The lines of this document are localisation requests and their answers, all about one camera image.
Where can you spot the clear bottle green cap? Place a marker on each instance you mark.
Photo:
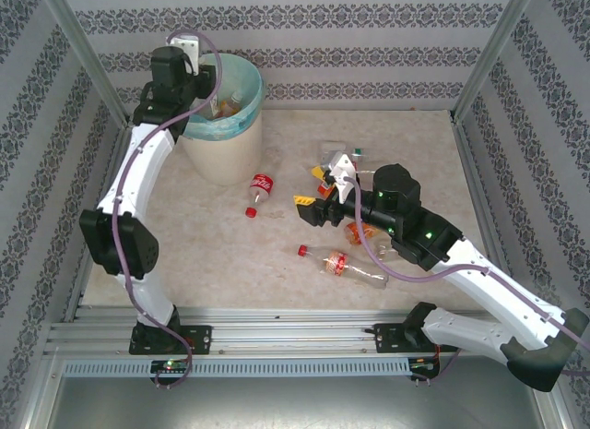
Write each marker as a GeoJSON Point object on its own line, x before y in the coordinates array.
{"type": "Point", "coordinates": [357, 151]}

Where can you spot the orange soda plastic bottle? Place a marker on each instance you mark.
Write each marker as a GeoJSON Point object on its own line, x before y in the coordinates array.
{"type": "Point", "coordinates": [357, 233]}

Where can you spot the long clear cola bottle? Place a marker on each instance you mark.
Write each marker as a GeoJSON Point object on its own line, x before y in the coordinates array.
{"type": "Point", "coordinates": [338, 263]}

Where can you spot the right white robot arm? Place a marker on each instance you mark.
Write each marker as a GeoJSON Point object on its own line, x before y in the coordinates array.
{"type": "Point", "coordinates": [484, 341]}

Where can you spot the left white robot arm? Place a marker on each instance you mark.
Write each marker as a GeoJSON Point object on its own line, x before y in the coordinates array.
{"type": "Point", "coordinates": [138, 170]}

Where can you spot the white ribbed waste bin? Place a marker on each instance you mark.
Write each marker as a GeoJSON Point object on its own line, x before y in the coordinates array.
{"type": "Point", "coordinates": [226, 157]}

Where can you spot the small cola bottle red cap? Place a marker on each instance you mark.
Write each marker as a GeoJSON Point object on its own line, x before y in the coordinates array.
{"type": "Point", "coordinates": [262, 184]}

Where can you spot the right controller board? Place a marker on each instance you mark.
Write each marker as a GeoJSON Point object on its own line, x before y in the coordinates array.
{"type": "Point", "coordinates": [424, 365]}

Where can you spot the controller board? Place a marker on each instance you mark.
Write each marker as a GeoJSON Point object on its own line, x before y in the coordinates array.
{"type": "Point", "coordinates": [170, 366]}
{"type": "Point", "coordinates": [424, 365]}

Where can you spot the left controller board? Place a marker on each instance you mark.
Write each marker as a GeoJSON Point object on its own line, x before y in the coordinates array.
{"type": "Point", "coordinates": [170, 366]}

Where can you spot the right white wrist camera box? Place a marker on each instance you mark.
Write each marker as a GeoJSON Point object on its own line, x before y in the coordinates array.
{"type": "Point", "coordinates": [343, 173]}

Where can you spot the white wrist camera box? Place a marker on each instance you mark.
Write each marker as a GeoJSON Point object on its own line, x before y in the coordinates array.
{"type": "Point", "coordinates": [186, 46]}
{"type": "Point", "coordinates": [343, 173]}

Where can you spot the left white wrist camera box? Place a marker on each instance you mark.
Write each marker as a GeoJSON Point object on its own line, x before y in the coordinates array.
{"type": "Point", "coordinates": [186, 46]}

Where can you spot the left aluminium side rail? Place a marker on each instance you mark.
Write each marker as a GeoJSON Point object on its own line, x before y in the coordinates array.
{"type": "Point", "coordinates": [118, 143]}

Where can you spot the aluminium side rail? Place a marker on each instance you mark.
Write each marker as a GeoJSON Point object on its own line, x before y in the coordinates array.
{"type": "Point", "coordinates": [118, 143]}
{"type": "Point", "coordinates": [464, 147]}

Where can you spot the right aluminium side rail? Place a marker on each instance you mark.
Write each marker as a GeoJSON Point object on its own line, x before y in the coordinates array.
{"type": "Point", "coordinates": [464, 147]}

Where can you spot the left aluminium frame post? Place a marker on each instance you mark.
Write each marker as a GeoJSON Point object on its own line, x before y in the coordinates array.
{"type": "Point", "coordinates": [82, 46]}

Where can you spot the aluminium frame post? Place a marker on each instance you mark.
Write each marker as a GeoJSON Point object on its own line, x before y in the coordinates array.
{"type": "Point", "coordinates": [82, 46]}
{"type": "Point", "coordinates": [495, 46]}

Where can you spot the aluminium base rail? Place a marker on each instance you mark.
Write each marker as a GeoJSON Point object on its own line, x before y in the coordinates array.
{"type": "Point", "coordinates": [286, 332]}

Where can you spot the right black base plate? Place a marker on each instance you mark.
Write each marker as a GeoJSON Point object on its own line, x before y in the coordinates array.
{"type": "Point", "coordinates": [387, 339]}

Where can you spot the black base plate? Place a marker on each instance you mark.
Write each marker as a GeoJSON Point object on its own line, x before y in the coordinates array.
{"type": "Point", "coordinates": [387, 339]}
{"type": "Point", "coordinates": [200, 339]}

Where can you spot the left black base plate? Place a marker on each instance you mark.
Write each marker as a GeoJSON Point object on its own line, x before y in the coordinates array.
{"type": "Point", "coordinates": [200, 339]}

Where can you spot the right aluminium frame post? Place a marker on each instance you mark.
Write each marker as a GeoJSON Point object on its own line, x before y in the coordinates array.
{"type": "Point", "coordinates": [495, 46]}

